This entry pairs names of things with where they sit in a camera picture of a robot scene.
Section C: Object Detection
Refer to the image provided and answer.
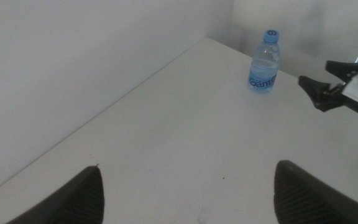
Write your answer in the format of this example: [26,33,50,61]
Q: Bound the clear water bottle blue label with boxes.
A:
[247,29,281,95]

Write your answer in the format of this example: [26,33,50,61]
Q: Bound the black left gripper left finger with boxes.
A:
[6,164,106,224]

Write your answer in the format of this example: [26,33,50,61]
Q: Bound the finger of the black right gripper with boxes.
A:
[297,75,345,113]
[324,60,358,79]

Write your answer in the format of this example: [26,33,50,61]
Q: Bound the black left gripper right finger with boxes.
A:
[273,159,358,224]

